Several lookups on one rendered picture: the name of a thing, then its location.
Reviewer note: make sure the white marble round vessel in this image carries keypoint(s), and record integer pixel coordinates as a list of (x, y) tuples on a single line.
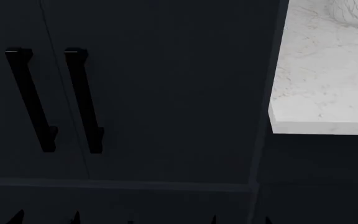
[(350, 10)]

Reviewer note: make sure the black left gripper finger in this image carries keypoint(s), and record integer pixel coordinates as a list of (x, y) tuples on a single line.
[(76, 219), (18, 219)]

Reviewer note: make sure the dark navy tall cabinet frame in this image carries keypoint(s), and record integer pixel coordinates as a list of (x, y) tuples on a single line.
[(135, 185)]

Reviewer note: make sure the wide dark navy cabinet door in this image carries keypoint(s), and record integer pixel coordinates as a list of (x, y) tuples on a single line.
[(172, 93)]

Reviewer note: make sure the dark navy base cabinet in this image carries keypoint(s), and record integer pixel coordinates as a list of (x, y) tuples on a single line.
[(319, 177)]

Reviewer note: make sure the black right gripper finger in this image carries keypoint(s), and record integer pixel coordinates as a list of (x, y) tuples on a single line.
[(267, 221), (213, 220)]

